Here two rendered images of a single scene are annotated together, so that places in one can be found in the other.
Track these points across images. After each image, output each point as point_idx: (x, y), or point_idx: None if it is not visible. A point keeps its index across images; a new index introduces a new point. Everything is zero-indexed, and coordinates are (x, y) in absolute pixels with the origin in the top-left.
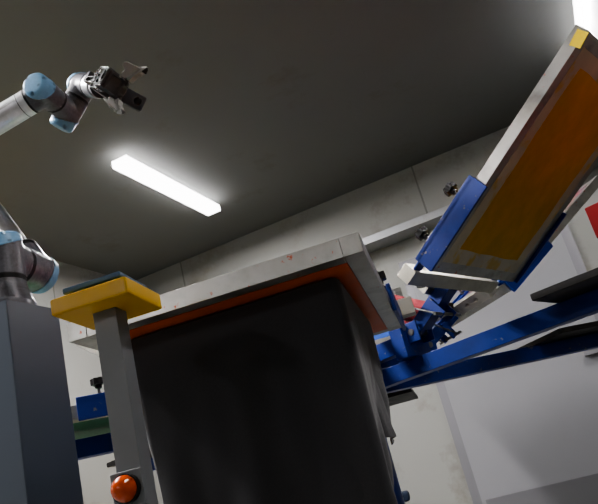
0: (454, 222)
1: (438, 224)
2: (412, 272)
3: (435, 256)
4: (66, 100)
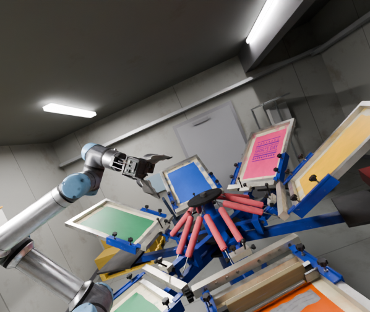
0: (318, 197)
1: (307, 197)
2: (288, 215)
3: (305, 212)
4: (95, 181)
